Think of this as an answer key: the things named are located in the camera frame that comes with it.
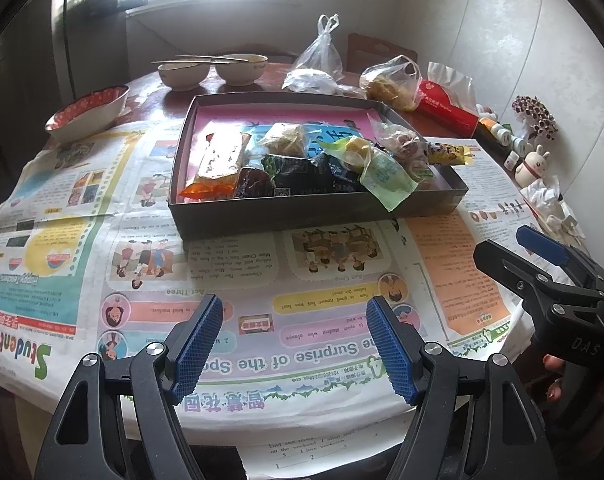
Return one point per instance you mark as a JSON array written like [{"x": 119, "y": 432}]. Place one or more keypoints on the white exam newspaper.
[{"x": 446, "y": 299}]

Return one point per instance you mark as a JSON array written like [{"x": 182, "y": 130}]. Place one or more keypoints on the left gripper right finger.
[{"x": 473, "y": 419}]

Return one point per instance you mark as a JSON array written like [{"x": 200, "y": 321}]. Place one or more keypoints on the clear pack brown cake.
[{"x": 406, "y": 147}]

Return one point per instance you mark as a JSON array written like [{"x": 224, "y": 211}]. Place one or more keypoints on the white bowl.
[
  {"x": 182, "y": 77},
  {"x": 244, "y": 70}
]

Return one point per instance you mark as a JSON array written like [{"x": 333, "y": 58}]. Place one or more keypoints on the white rabbit figurine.
[{"x": 533, "y": 167}]

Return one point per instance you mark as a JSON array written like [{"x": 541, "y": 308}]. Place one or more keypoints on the right hand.
[{"x": 557, "y": 366}]

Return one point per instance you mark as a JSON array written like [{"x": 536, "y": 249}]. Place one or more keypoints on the left white bowl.
[{"x": 182, "y": 77}]

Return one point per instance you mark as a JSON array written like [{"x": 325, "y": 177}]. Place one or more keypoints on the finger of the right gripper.
[
  {"x": 521, "y": 272},
  {"x": 579, "y": 267}
]

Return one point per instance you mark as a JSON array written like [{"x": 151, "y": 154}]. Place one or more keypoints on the green pastry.
[{"x": 378, "y": 171}]

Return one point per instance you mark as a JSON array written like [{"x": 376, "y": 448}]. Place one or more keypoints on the red flowered bowl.
[{"x": 88, "y": 115}]

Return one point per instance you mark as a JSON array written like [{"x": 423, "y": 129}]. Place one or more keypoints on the tied clear plastic bag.
[{"x": 322, "y": 54}]

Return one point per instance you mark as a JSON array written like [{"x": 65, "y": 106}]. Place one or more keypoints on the dark cabinet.
[{"x": 51, "y": 53}]

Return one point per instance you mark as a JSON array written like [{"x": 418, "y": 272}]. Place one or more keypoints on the dark cardboard box tray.
[{"x": 215, "y": 218}]

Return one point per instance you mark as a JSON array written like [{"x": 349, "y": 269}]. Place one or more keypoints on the wooden chopstick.
[
  {"x": 193, "y": 61},
  {"x": 217, "y": 59}
]

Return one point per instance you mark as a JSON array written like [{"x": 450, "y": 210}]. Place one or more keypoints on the yellow cow candy pack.
[{"x": 446, "y": 154}]

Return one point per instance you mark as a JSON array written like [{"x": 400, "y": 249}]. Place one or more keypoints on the plastic bag with snacks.
[{"x": 395, "y": 83}]

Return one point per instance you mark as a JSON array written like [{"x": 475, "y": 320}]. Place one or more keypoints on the crumpled white plastic bag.
[{"x": 308, "y": 80}]

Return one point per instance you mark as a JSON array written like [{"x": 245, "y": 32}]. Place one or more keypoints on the red flower ornament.
[{"x": 538, "y": 124}]

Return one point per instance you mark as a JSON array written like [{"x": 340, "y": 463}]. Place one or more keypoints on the crumpled white tissue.
[{"x": 554, "y": 216}]

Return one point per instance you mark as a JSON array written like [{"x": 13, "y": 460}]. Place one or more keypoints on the right white bowl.
[{"x": 244, "y": 70}]

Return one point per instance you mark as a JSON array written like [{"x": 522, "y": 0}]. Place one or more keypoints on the clear pack pale cake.
[{"x": 288, "y": 139}]

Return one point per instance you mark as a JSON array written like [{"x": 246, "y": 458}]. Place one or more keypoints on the row of small bottles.
[{"x": 515, "y": 148}]

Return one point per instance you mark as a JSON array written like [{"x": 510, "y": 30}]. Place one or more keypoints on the dark green snack pack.
[{"x": 322, "y": 174}]

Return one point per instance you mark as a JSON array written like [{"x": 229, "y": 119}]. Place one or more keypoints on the dark jelly cube pack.
[{"x": 253, "y": 183}]

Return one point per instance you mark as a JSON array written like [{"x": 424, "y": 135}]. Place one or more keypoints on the wooden chair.
[{"x": 364, "y": 51}]

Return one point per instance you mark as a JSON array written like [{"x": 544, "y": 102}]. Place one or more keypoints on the red tissue pack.
[{"x": 448, "y": 96}]

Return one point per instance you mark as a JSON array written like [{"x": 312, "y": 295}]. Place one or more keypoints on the orange rice cracker pack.
[{"x": 219, "y": 167}]

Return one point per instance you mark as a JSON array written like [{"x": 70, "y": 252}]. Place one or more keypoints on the pink and blue book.
[{"x": 334, "y": 122}]

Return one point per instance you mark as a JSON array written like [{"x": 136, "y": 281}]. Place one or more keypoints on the colourful student newspaper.
[{"x": 91, "y": 261}]

